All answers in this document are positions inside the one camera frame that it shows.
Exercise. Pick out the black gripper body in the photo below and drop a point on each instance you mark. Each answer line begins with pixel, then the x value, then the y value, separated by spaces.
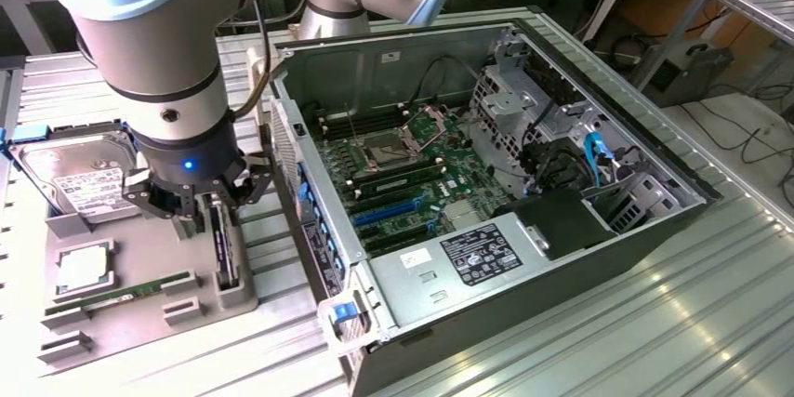
pixel 186 162

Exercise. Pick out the graphics card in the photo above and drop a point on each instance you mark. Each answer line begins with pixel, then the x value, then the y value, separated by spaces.
pixel 224 248

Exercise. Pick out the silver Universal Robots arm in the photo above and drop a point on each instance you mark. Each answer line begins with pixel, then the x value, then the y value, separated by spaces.
pixel 149 20

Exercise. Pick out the grey parts rack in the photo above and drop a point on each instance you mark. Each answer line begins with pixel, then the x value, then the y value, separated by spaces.
pixel 144 253

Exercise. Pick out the hard disk drive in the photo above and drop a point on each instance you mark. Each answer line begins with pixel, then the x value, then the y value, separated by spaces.
pixel 76 183

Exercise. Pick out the CPU chip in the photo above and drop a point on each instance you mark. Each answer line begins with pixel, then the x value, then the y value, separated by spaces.
pixel 84 271

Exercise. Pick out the thin locking lever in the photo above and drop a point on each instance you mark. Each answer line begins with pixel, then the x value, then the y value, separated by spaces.
pixel 353 125

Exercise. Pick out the green RAM stick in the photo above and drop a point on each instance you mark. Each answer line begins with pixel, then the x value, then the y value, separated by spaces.
pixel 118 297

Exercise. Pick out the blue expansion slot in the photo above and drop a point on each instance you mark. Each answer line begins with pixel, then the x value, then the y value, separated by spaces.
pixel 388 211

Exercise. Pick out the installed RAM stick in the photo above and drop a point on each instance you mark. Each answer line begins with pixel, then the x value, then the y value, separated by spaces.
pixel 397 181

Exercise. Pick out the CPU socket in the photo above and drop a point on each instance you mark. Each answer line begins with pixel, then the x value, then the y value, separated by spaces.
pixel 392 150

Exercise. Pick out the blue case latch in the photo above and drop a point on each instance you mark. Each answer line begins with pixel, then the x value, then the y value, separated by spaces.
pixel 344 313

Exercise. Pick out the metal socket cover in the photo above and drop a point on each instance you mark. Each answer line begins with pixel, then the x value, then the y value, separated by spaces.
pixel 432 122

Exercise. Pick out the green motherboard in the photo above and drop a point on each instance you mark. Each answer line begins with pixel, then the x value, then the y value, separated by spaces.
pixel 453 183

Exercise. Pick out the small silver heatsink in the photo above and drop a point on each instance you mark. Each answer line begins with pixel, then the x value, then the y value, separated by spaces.
pixel 465 215

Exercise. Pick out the silver power supply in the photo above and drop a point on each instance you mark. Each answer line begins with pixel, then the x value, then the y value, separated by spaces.
pixel 460 271

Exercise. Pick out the metal disk bay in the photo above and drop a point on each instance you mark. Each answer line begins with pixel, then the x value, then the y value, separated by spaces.
pixel 507 113

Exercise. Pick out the black plastic shroud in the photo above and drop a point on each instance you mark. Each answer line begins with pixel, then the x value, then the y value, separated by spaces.
pixel 559 222

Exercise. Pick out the black open PC case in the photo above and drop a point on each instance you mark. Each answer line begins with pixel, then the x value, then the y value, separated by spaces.
pixel 621 271

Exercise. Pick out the grey equipment box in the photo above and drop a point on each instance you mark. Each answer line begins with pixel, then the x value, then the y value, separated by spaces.
pixel 685 74

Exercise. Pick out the blue disk bracket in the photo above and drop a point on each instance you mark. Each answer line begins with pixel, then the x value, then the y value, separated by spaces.
pixel 31 133

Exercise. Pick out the aluminium frame table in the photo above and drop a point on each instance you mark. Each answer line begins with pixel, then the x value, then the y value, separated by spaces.
pixel 751 6

